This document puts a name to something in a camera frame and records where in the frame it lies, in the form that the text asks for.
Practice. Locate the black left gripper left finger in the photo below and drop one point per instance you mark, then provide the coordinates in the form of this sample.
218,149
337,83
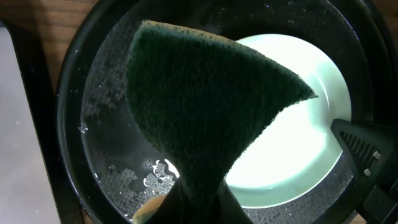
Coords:
174,209

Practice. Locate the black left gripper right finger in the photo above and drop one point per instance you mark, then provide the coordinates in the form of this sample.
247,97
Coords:
230,211

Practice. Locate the green sponge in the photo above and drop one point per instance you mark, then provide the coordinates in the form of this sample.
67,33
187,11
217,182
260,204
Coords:
201,99

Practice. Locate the mint green plate front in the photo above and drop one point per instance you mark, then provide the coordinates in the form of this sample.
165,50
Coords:
297,150

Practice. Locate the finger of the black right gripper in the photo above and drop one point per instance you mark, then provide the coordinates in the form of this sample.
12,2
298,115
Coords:
371,151

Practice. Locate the round black tray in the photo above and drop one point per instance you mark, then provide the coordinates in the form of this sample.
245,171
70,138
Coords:
118,174

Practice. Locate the grey rectangular tray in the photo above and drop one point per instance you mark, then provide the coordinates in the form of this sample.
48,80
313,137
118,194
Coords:
34,186

